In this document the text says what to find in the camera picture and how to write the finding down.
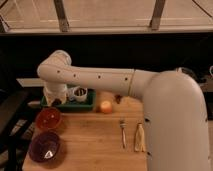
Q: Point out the purple bowl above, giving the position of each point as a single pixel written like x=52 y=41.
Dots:
x=44 y=147

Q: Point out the white mug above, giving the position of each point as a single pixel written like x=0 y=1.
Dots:
x=80 y=94

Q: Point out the grey metal pot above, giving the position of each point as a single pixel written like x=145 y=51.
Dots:
x=185 y=70

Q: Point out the green plastic tray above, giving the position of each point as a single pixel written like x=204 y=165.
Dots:
x=69 y=106

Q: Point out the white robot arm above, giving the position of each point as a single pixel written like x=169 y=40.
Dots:
x=175 y=114

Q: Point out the orange fruit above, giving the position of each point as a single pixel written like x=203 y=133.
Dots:
x=106 y=107

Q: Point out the black eraser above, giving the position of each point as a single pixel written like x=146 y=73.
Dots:
x=56 y=102

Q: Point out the black chair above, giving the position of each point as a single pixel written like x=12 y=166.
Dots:
x=12 y=100

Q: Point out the red bowl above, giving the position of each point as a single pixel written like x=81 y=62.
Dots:
x=48 y=119

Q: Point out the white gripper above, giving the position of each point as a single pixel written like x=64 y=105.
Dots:
x=55 y=91

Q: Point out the metal fork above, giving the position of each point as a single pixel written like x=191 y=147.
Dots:
x=122 y=126

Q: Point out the bunch of dark grapes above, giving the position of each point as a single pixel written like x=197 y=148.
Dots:
x=118 y=99

